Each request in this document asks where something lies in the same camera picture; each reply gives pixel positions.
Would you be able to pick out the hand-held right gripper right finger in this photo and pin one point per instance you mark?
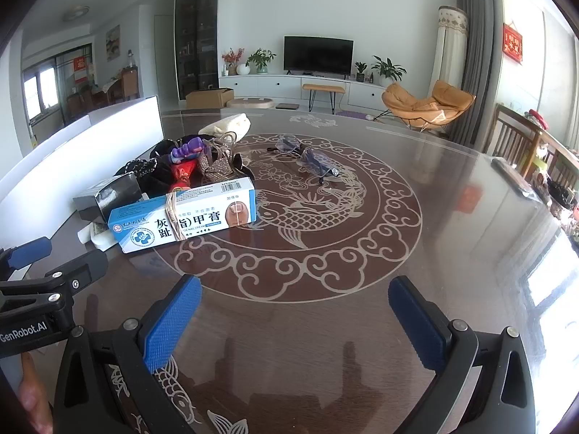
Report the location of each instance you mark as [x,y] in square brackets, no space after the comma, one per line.
[416,325]

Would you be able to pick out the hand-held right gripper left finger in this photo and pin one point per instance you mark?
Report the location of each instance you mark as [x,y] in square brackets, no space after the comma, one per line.
[174,321]

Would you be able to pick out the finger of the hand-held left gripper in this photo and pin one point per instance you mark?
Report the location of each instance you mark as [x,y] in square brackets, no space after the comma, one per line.
[72,275]
[28,252]

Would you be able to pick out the blue and white medicine box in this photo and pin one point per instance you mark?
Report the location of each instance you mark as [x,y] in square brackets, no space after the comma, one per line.
[194,217]

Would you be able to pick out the white storage box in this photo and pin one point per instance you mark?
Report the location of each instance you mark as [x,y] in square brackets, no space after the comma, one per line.
[68,144]

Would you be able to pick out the black scrunchie with white trim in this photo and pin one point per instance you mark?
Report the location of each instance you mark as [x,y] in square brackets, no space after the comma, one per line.
[135,174]

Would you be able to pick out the red foil packet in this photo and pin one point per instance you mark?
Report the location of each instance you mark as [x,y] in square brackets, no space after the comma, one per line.
[183,174]

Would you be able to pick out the rhinestone hair claw clip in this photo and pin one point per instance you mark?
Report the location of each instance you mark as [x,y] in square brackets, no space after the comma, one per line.
[217,167]

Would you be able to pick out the purple toy wand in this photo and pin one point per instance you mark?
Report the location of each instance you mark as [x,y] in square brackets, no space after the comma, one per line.
[192,147]

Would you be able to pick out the brown patterned glass desktop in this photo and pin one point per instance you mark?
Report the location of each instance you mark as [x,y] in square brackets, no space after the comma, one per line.
[316,325]

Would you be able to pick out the person's left hand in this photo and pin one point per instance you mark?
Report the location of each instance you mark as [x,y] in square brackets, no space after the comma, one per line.
[34,389]

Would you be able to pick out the white tube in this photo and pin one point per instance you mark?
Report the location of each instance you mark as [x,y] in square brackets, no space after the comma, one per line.
[96,235]

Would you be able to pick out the black cardboard box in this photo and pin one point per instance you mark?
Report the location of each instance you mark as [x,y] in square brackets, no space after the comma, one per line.
[113,190]

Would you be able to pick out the window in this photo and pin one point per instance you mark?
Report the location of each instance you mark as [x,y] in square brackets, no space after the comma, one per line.
[40,95]

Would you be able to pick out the dark flat object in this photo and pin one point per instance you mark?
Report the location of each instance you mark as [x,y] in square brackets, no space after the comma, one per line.
[515,178]

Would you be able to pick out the dining table with cloth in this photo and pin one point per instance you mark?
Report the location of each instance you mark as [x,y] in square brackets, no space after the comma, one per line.
[107,88]

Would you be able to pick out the red door poster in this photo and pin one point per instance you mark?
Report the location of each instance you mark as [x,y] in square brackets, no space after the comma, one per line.
[80,68]

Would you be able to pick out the wooden sideboard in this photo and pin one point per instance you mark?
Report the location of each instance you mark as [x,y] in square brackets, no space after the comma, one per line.
[130,82]

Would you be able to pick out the blue lens glasses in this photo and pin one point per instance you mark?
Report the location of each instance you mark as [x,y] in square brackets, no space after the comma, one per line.
[312,156]

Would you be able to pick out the pile of household clutter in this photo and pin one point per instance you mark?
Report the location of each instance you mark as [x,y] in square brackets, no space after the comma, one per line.
[558,185]

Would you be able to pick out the cream fabric pouch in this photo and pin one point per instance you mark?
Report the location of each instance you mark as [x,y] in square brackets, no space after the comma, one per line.
[226,124]

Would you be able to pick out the wooden slatted chair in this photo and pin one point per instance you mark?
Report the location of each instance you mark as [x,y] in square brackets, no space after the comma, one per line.
[515,135]

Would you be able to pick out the purple floor mat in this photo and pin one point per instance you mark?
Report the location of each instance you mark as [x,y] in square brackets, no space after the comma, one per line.
[353,113]

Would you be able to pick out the brown cardboard box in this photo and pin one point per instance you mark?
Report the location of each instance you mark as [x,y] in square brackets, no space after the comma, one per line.
[208,98]

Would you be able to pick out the beige round pet bed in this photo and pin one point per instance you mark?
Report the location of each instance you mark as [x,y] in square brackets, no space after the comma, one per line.
[249,103]

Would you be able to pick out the orange lounge chair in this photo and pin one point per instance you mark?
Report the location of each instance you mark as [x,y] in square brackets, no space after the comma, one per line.
[448,95]

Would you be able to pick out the black flat device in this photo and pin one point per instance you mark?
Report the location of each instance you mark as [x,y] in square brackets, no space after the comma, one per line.
[287,106]

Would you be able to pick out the round ceiling lamp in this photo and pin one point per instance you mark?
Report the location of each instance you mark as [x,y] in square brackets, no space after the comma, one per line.
[76,12]

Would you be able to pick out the wooden bench with black legs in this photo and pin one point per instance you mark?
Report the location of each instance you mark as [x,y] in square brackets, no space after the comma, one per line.
[323,87]

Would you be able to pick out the broad leaf potted plant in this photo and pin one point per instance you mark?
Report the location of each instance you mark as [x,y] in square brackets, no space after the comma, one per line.
[386,70]

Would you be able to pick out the white television cabinet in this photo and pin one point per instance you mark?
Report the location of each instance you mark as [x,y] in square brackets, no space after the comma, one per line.
[280,86]

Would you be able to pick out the white round vase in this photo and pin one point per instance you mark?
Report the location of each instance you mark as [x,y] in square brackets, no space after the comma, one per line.
[244,70]

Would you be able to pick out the small potted plant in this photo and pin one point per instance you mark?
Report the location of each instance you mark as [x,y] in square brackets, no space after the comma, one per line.
[360,70]

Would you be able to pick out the red flower arrangement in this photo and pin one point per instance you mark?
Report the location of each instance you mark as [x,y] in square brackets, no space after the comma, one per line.
[231,56]

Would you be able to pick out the dark glass display cabinet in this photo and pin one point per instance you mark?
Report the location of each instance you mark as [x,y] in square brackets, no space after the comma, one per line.
[197,31]

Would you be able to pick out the bushy green potted plant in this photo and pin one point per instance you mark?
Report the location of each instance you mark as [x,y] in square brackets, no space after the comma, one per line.
[261,58]

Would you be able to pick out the grey curtain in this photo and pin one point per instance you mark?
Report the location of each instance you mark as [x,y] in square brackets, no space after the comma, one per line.
[484,54]

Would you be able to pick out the covered standing air conditioner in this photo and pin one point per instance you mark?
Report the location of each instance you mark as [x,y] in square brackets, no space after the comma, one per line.
[452,45]

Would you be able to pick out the black flat television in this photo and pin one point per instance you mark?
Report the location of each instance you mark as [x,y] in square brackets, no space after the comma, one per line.
[316,54]

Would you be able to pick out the framed wall picture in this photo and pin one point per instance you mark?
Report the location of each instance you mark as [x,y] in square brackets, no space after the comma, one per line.
[113,43]

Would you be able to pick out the red wall hanging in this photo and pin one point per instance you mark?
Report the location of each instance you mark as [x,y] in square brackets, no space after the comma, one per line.
[513,43]

